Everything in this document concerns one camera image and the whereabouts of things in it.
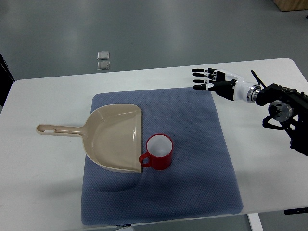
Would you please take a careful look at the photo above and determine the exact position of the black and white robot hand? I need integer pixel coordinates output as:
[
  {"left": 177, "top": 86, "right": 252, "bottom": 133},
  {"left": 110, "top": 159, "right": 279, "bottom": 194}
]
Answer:
[{"left": 192, "top": 68, "right": 261, "bottom": 103}]

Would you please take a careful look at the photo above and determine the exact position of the red mug white inside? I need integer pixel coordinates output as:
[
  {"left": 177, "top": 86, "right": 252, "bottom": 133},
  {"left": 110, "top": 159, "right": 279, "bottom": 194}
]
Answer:
[{"left": 139, "top": 134, "right": 174, "bottom": 171}]

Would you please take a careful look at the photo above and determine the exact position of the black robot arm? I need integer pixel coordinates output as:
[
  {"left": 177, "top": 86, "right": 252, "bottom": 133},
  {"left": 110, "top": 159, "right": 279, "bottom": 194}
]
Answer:
[{"left": 251, "top": 71, "right": 308, "bottom": 156}]

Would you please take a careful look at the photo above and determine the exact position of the beige plastic dustpan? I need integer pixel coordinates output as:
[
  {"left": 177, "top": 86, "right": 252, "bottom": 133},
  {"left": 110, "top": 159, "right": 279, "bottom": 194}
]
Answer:
[{"left": 36, "top": 104, "right": 142, "bottom": 173}]

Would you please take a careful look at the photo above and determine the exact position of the wooden box corner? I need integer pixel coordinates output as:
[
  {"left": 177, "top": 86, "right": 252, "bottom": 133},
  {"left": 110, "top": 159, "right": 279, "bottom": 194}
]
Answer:
[{"left": 273, "top": 0, "right": 308, "bottom": 12}]

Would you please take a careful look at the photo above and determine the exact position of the blue textured mat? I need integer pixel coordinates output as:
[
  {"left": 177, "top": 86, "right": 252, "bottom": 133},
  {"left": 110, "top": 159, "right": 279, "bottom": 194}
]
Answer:
[{"left": 81, "top": 88, "right": 243, "bottom": 225}]

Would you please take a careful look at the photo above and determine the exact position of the upper silver floor plate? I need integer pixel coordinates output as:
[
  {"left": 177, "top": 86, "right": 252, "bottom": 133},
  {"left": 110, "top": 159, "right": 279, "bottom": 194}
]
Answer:
[{"left": 97, "top": 51, "right": 110, "bottom": 60}]

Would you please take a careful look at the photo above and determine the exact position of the silver floor plate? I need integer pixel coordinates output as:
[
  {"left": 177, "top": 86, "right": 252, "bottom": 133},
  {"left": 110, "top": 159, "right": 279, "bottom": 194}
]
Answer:
[
  {"left": 97, "top": 51, "right": 110, "bottom": 60},
  {"left": 97, "top": 61, "right": 110, "bottom": 70}
]

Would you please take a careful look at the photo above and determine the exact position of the lower silver floor plate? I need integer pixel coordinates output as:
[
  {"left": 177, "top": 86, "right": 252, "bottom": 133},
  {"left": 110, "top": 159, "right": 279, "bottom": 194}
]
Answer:
[{"left": 97, "top": 61, "right": 110, "bottom": 70}]

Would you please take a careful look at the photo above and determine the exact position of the white table leg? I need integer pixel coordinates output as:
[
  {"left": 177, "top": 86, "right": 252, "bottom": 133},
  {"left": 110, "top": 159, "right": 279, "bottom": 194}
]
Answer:
[{"left": 247, "top": 213, "right": 263, "bottom": 231}]

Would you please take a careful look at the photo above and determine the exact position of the black table control panel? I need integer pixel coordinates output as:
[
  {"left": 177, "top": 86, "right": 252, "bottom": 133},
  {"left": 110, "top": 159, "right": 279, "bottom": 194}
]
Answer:
[{"left": 284, "top": 207, "right": 308, "bottom": 215}]

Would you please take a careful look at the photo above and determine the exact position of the black object left edge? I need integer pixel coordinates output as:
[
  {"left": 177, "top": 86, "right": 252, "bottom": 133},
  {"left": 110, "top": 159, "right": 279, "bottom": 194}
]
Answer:
[{"left": 0, "top": 54, "right": 15, "bottom": 106}]

